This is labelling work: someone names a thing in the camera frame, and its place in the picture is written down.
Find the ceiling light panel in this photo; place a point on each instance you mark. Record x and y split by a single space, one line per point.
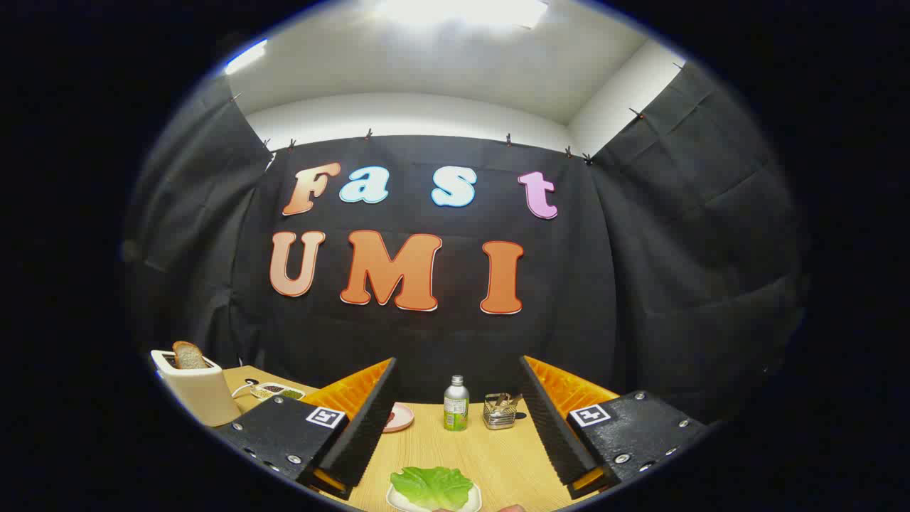
247 57
462 11

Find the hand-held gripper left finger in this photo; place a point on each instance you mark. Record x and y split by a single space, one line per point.
370 427

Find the white toaster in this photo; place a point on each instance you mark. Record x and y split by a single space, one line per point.
202 395

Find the small white plate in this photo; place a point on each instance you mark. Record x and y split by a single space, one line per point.
473 501

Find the black backdrop cloth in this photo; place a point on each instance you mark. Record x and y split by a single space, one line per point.
604 284

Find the green lettuce leaf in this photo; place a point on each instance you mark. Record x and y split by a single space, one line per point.
430 487

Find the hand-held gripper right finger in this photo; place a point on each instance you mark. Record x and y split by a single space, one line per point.
551 427

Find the white divided dish with beans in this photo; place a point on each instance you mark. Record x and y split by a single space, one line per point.
274 390

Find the brown toasted bread slice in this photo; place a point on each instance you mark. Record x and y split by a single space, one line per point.
188 355

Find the pink plate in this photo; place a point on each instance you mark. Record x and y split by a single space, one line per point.
402 418

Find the silver green drink bottle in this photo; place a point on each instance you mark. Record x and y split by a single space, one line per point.
456 409

